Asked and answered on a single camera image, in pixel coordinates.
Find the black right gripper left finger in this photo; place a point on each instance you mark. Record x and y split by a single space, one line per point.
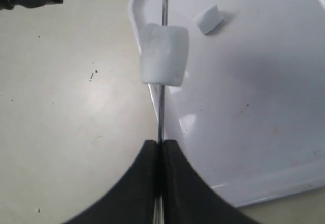
132 198

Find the white marshmallow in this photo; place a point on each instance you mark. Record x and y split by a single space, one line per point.
209 19
164 54

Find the thin metal skewer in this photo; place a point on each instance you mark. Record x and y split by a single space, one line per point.
161 116

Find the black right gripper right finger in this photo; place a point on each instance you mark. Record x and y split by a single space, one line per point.
186 198

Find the white plastic tray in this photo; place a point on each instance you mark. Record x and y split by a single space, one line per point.
249 115

